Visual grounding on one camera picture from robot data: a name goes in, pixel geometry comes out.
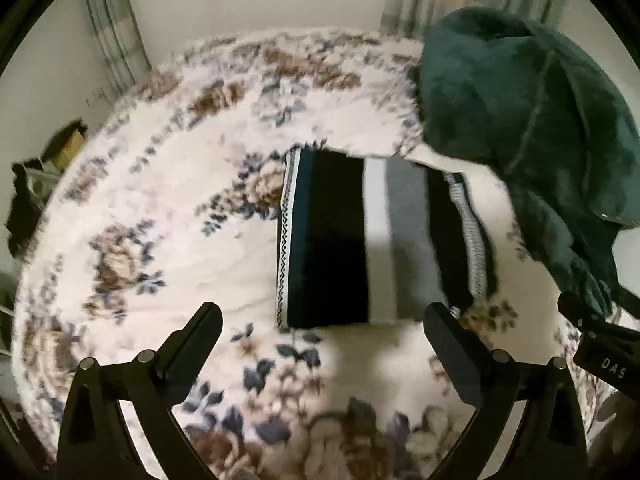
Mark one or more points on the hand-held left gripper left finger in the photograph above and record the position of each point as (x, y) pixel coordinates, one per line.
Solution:
(192, 345)

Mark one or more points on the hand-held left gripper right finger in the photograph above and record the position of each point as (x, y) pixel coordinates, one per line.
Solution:
(450, 345)

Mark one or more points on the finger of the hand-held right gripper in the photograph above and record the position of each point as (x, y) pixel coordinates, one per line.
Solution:
(582, 312)

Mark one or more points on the striped knit sweater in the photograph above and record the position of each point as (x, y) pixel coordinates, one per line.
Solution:
(340, 240)

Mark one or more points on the dark green fleece garment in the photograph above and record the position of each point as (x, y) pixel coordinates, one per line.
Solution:
(500, 90)

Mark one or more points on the floral blanket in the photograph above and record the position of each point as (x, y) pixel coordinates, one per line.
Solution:
(175, 200)

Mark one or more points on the dark cloth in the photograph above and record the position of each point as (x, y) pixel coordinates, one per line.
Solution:
(25, 200)

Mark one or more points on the cardboard box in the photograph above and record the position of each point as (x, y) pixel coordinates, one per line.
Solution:
(67, 150)

